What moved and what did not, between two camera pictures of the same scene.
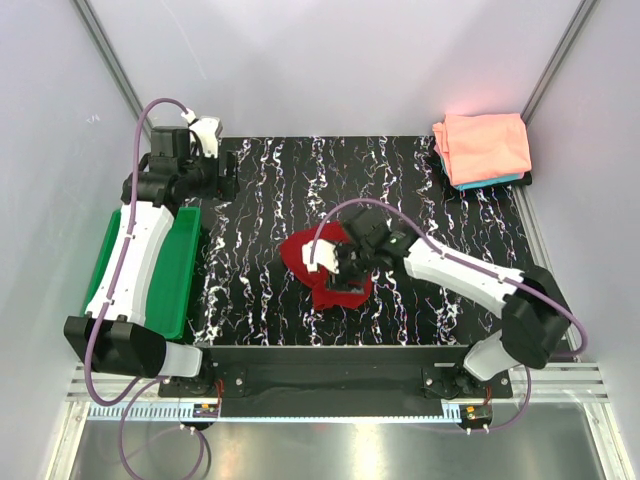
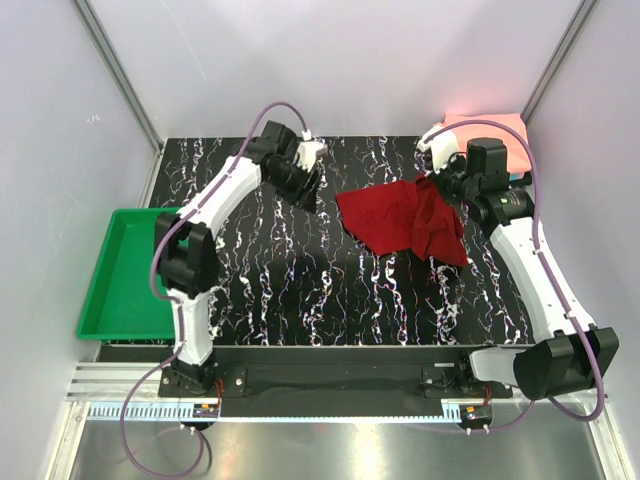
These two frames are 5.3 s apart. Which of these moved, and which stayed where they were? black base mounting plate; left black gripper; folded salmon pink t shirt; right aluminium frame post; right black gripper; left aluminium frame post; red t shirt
Moved: red t shirt; right black gripper; left black gripper
Stayed: folded salmon pink t shirt; right aluminium frame post; black base mounting plate; left aluminium frame post
